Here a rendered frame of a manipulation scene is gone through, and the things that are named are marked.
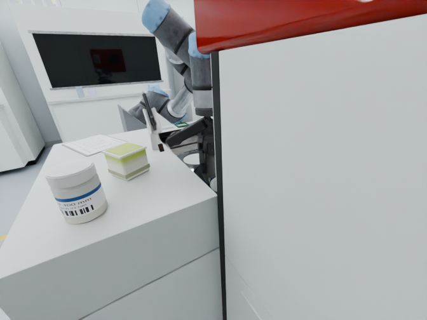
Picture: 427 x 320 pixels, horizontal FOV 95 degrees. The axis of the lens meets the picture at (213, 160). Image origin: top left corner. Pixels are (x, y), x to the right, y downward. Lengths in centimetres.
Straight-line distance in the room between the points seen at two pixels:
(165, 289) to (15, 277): 25
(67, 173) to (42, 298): 19
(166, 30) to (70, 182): 39
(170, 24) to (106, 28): 318
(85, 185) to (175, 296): 32
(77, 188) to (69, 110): 312
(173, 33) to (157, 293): 58
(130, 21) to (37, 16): 111
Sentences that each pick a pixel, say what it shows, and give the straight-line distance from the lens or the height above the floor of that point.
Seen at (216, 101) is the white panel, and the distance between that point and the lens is 32.
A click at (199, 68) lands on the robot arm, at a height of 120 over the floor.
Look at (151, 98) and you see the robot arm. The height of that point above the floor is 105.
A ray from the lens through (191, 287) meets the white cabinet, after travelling 55.
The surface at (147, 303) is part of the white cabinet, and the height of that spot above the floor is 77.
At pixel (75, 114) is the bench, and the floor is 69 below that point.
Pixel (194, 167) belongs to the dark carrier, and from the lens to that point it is 66.
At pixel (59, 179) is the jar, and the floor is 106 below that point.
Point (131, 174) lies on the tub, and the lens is 51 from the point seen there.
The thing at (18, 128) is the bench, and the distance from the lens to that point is 385.
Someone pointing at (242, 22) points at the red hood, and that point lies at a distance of 27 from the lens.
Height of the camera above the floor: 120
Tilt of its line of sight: 25 degrees down
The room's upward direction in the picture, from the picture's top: 3 degrees counter-clockwise
